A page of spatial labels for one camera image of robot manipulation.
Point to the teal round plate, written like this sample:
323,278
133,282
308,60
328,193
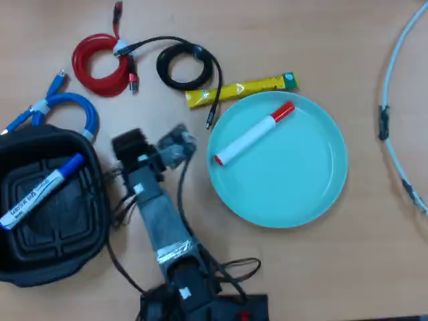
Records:
284,174

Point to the black square plastic bowl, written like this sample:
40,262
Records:
50,240

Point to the red capped white marker pen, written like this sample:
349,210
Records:
249,137

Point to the yellow stick sachet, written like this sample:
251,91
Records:
247,87

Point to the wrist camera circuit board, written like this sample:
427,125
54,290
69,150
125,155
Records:
175,147

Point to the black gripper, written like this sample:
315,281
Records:
130,147

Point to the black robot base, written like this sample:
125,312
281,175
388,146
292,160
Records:
254,307

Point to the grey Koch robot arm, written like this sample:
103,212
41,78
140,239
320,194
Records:
164,220

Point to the blue capped white marker pen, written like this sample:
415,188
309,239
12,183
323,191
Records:
40,192

